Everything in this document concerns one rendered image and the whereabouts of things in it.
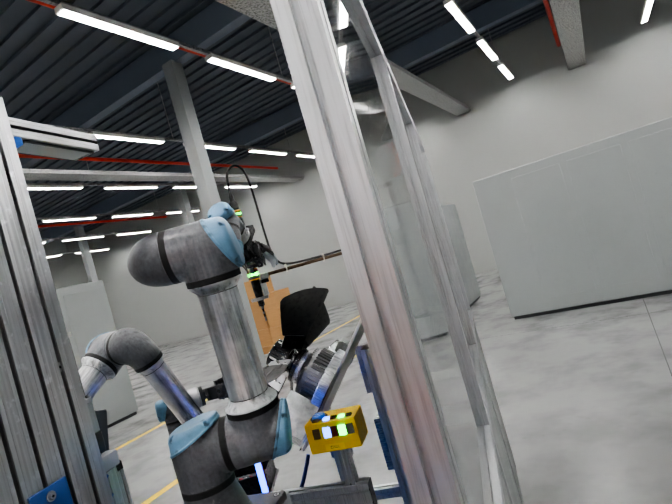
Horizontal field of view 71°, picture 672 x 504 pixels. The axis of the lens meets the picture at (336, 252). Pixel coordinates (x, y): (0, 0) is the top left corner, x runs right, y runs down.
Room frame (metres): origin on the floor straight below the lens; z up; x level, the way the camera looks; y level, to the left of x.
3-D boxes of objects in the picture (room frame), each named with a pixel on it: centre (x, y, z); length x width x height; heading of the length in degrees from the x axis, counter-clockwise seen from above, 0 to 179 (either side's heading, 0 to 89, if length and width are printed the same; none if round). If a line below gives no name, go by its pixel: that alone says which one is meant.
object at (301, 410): (1.80, 0.32, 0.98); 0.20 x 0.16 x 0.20; 75
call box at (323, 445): (1.43, 0.15, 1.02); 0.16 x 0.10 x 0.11; 75
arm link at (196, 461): (1.03, 0.40, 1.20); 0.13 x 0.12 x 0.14; 94
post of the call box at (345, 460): (1.43, 0.15, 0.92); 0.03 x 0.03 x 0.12; 75
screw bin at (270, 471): (1.71, 0.55, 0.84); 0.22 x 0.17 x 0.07; 90
